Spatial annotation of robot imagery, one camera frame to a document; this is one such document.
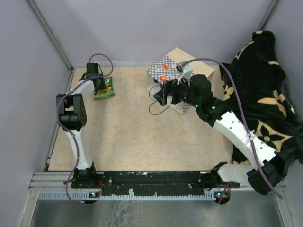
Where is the blue checkered paper bag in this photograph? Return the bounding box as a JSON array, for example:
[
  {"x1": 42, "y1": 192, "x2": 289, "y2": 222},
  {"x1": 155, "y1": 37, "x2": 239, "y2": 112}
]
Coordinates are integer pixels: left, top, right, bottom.
[{"x1": 147, "y1": 48, "x2": 215, "y2": 116}]

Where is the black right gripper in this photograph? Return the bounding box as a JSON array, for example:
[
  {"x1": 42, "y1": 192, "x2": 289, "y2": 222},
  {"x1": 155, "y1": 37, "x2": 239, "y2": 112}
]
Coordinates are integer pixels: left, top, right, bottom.
[{"x1": 153, "y1": 74, "x2": 200, "y2": 108}]

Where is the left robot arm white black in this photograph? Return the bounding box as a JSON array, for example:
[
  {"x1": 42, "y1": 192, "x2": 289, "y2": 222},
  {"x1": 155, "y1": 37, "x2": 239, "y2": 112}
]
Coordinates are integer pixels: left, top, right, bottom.
[{"x1": 56, "y1": 62, "x2": 105, "y2": 188}]

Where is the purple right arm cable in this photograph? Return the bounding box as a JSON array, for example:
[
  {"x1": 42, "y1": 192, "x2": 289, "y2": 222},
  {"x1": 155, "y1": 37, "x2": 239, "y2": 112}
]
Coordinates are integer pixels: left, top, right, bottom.
[{"x1": 181, "y1": 58, "x2": 284, "y2": 205}]

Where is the green snack packet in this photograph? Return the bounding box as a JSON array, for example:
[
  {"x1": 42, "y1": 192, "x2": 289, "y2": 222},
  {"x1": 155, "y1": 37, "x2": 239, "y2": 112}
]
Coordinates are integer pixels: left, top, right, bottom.
[{"x1": 94, "y1": 77, "x2": 115, "y2": 100}]

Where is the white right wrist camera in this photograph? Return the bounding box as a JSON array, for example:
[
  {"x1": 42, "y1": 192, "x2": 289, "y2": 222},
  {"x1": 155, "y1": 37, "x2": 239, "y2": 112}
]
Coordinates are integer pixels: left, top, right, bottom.
[{"x1": 176, "y1": 61, "x2": 193, "y2": 85}]

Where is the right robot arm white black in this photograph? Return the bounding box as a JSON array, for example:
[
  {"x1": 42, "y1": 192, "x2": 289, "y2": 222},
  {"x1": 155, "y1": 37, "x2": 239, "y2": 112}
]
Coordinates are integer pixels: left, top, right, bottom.
[{"x1": 153, "y1": 74, "x2": 289, "y2": 195}]

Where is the purple snack packet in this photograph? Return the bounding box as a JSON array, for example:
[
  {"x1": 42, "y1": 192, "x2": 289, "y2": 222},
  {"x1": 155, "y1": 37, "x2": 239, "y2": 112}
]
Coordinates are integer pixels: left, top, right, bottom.
[{"x1": 153, "y1": 80, "x2": 174, "y2": 99}]

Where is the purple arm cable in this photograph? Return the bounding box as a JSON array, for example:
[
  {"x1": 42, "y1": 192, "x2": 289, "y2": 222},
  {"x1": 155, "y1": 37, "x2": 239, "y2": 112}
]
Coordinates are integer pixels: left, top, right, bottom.
[
  {"x1": 55, "y1": 53, "x2": 114, "y2": 207},
  {"x1": 181, "y1": 58, "x2": 284, "y2": 205}
]

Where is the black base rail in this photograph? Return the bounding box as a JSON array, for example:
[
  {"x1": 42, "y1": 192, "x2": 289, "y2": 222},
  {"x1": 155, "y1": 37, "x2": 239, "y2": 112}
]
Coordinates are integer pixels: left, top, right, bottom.
[{"x1": 71, "y1": 170, "x2": 227, "y2": 197}]

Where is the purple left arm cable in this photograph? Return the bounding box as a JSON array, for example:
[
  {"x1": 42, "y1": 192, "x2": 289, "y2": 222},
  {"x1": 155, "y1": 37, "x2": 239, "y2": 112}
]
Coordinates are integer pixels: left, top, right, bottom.
[{"x1": 55, "y1": 53, "x2": 114, "y2": 207}]

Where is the black floral blanket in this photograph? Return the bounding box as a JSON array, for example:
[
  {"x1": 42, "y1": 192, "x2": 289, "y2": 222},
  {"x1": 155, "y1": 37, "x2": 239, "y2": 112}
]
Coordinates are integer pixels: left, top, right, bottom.
[{"x1": 220, "y1": 31, "x2": 303, "y2": 163}]

